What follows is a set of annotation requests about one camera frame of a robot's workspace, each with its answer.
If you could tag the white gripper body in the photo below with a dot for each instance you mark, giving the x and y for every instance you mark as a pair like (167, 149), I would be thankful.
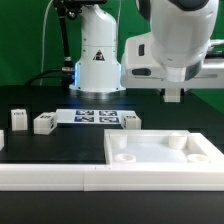
(141, 71)

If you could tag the white square tabletop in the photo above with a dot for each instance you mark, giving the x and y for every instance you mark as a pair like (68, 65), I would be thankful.
(138, 147)

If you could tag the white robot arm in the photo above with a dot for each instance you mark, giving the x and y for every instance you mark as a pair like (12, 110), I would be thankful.
(175, 55)

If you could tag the white block left edge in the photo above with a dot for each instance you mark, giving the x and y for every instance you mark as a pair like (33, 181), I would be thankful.
(1, 139)

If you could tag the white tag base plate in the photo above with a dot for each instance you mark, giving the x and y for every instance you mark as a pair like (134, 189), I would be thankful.
(88, 116)

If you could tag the black camera stand pole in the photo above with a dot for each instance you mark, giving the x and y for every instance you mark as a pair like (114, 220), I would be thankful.
(65, 11)

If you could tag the white U-shaped obstacle wall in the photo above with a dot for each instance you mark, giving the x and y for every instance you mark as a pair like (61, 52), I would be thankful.
(106, 177)

